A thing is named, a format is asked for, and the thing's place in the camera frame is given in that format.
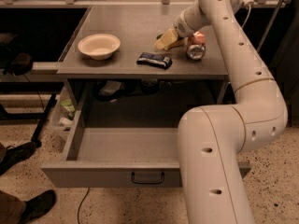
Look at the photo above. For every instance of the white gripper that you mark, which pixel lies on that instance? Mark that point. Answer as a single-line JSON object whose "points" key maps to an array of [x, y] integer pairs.
{"points": [[181, 26]]}

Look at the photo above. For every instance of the green and yellow sponge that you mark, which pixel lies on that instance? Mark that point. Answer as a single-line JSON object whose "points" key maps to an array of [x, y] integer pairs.
{"points": [[178, 43]]}

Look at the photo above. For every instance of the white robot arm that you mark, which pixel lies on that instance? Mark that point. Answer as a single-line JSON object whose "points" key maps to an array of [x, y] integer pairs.
{"points": [[210, 136]]}

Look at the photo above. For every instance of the open grey top drawer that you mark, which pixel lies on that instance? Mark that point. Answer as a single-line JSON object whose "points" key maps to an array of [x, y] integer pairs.
{"points": [[108, 141]]}

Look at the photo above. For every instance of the crushed red soda can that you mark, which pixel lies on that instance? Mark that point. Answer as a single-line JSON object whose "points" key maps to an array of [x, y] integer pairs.
{"points": [[196, 48]]}

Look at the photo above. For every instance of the dark blue snack packet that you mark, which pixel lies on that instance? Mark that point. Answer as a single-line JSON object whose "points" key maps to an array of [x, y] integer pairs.
{"points": [[154, 60]]}

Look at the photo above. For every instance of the grey metal cabinet table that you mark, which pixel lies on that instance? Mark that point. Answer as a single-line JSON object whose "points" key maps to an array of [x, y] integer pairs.
{"points": [[194, 83]]}

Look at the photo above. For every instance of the white paper bowl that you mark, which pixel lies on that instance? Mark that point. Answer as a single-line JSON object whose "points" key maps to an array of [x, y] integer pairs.
{"points": [[99, 47]]}

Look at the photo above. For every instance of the metal tripod pole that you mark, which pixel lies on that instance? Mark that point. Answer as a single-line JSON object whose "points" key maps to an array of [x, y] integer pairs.
{"points": [[272, 19]]}

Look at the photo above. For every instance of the dark bag on shelf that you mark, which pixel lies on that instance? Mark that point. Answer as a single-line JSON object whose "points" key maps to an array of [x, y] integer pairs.
{"points": [[22, 64]]}

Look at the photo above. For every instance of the black stand leg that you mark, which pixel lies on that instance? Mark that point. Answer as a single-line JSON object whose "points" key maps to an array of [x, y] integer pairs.
{"points": [[40, 117]]}

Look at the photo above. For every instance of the black shoe upper left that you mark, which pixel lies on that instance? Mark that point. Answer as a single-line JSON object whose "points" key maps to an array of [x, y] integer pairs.
{"points": [[9, 156]]}

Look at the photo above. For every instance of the black shoe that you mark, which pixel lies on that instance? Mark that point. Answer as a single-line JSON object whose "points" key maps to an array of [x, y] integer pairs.
{"points": [[38, 207], [9, 156]]}

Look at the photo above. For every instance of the black shoe lower left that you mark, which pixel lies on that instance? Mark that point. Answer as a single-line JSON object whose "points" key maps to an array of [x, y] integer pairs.
{"points": [[38, 207]]}

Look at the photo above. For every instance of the black drawer handle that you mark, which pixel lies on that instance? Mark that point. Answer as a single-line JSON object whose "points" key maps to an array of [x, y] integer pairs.
{"points": [[147, 178]]}

